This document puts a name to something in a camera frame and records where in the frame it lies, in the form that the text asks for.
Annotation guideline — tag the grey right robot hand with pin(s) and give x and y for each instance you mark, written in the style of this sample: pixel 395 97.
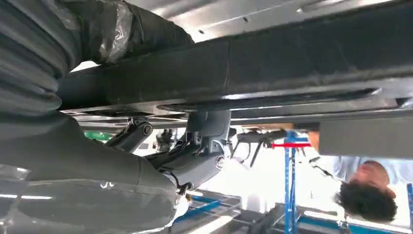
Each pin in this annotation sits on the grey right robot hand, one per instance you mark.
pixel 80 181

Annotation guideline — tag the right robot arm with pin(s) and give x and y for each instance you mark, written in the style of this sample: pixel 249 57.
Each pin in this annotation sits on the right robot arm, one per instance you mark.
pixel 29 55

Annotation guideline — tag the blue metal shelf rack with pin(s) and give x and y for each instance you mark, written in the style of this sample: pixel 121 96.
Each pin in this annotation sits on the blue metal shelf rack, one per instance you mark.
pixel 290 193

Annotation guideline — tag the red bar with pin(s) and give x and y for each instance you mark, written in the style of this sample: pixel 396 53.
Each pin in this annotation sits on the red bar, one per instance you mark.
pixel 290 145

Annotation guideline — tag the person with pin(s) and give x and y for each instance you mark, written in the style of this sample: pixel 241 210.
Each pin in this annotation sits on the person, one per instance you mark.
pixel 367 193

